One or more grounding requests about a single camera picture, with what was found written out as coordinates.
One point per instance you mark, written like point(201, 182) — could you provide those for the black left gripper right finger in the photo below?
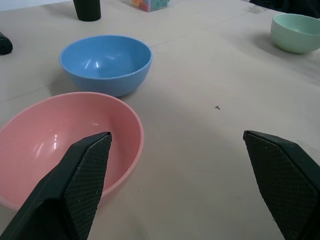
point(287, 175)

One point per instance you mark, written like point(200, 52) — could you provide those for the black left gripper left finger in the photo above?
point(75, 185)

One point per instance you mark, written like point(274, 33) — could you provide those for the pink bowl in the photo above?
point(50, 140)

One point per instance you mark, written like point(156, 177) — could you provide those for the small dark screw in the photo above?
point(217, 107)

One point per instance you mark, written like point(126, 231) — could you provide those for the blue bowl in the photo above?
point(105, 62)

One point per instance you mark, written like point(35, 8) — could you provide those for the green bowl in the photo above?
point(295, 35)

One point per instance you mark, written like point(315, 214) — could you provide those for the black ribbed object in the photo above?
point(4, 45)

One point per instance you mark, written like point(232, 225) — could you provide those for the black cup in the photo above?
point(87, 8)

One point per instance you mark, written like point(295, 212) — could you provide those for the clear box of coloured blocks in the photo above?
point(147, 4)

